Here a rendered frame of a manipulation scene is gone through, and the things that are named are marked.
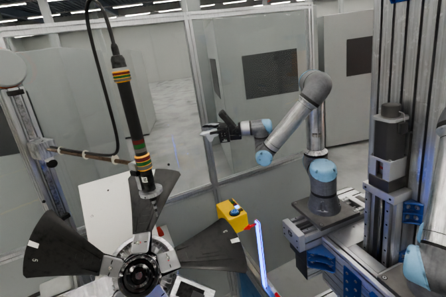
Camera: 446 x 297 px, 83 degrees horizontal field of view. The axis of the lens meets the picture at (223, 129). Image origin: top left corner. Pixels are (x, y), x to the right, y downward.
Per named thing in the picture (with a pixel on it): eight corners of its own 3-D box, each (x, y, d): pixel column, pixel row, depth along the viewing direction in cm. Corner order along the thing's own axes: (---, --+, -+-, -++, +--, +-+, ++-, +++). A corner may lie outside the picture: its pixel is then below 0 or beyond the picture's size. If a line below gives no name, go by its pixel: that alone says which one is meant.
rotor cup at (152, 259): (123, 307, 81) (118, 315, 70) (113, 260, 86) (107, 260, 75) (168, 286, 87) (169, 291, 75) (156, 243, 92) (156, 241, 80)
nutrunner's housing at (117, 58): (143, 201, 77) (102, 45, 64) (152, 195, 80) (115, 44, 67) (152, 204, 75) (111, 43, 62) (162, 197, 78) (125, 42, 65)
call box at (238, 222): (218, 220, 136) (215, 203, 132) (235, 213, 139) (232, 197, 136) (231, 238, 121) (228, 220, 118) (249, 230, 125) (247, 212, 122)
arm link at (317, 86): (346, 85, 100) (269, 173, 115) (336, 81, 110) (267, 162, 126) (322, 67, 99) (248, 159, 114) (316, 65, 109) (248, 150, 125)
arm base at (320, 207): (325, 195, 133) (325, 178, 130) (348, 210, 119) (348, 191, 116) (300, 203, 128) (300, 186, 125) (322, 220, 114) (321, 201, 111)
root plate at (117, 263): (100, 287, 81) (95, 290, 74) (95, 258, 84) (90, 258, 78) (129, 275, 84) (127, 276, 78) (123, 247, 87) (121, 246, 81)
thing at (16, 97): (57, 221, 120) (5, 91, 101) (67, 215, 124) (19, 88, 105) (60, 223, 118) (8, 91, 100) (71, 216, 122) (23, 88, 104)
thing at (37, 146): (31, 160, 108) (24, 141, 106) (48, 153, 114) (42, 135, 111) (42, 162, 103) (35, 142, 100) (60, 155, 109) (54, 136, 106)
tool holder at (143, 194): (130, 195, 77) (121, 166, 74) (147, 183, 83) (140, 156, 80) (150, 201, 72) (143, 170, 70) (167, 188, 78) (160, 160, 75)
